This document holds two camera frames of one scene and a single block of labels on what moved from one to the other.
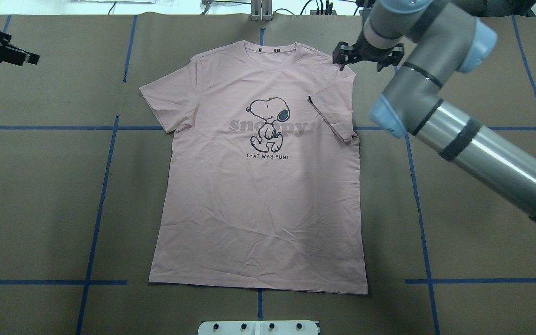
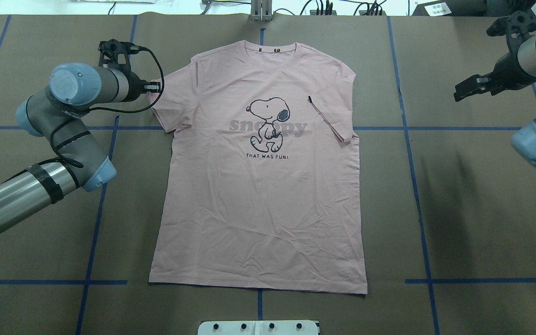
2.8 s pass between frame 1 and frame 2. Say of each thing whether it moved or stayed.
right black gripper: moved
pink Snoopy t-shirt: stayed
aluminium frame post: stayed
